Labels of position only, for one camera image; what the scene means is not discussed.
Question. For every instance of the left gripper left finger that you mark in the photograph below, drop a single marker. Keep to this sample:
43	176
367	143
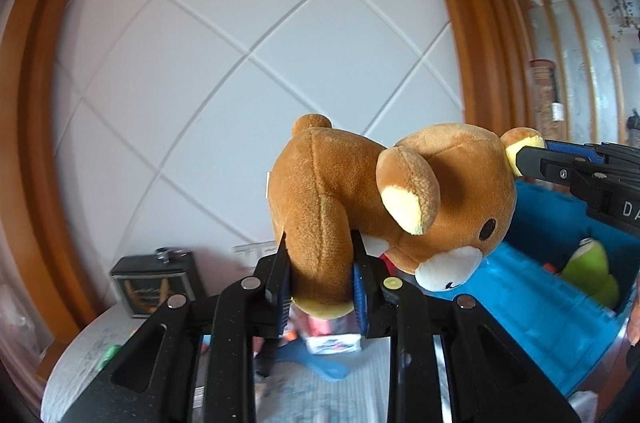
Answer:
274	297

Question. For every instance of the blue plastic fan paddle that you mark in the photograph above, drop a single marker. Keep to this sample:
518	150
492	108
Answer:
274	350

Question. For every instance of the black gift bag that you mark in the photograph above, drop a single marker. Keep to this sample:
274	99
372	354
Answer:
144	282

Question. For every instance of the brown teddy bear plush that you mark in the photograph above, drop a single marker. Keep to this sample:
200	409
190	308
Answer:
436	203

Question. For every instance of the blue striped bed sheet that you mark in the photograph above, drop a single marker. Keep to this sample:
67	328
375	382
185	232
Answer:
292	393

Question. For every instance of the person right hand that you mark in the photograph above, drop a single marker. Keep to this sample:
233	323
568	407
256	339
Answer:
633	323

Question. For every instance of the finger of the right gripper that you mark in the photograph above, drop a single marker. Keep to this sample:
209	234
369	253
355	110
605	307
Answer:
572	165

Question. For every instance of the lime green plush toy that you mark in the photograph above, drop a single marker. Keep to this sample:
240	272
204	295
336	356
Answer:
588	270

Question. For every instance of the white wall switch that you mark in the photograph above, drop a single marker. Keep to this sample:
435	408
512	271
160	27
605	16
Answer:
248	255

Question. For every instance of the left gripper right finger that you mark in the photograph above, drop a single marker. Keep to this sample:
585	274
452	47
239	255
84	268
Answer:
375	316

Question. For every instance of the white blue wipes pack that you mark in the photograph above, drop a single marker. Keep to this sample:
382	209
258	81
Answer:
333	344

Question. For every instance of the rolled patterned carpet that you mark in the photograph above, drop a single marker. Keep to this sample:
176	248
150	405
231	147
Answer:
549	109

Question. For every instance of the blue folding storage crate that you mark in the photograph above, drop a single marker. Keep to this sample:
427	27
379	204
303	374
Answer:
563	329

